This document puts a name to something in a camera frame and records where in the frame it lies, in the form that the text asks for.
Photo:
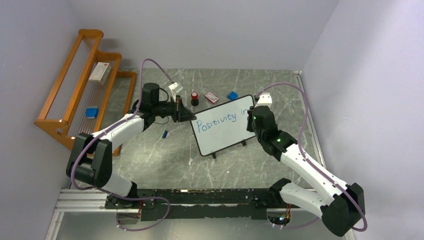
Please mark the red black stamp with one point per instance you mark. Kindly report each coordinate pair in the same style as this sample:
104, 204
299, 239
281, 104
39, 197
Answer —
194, 99

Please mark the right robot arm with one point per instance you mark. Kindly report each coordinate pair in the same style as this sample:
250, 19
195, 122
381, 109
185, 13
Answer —
338, 204

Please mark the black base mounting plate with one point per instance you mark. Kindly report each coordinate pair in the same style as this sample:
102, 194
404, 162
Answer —
253, 203

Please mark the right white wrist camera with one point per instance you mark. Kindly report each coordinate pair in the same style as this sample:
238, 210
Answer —
264, 99

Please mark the white whiteboard black frame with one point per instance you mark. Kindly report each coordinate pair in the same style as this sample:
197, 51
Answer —
222, 126

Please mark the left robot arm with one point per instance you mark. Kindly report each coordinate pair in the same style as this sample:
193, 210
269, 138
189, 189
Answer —
91, 157

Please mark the white red box on shelf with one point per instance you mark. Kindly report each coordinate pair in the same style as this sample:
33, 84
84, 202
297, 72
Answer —
100, 73

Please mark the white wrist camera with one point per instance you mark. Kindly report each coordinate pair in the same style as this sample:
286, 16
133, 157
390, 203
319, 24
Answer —
264, 99
175, 89

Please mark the blue eraser block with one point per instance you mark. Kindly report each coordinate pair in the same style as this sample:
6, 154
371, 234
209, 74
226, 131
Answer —
232, 96

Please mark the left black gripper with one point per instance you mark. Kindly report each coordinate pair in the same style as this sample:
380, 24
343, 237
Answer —
180, 113

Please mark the red white small box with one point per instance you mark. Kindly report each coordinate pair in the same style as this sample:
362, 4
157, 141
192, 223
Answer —
211, 98

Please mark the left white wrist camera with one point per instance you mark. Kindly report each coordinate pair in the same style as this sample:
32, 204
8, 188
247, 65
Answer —
175, 89

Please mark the blue marker cap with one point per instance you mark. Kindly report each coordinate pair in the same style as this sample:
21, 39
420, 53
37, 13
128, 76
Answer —
164, 135

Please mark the blue object on shelf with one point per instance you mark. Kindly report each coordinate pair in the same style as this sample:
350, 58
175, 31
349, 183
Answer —
91, 112

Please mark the aluminium frame rail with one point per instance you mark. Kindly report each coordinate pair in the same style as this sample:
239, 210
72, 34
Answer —
81, 215

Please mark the orange wooden shelf rack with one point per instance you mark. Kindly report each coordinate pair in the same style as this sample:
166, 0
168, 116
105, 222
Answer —
63, 115

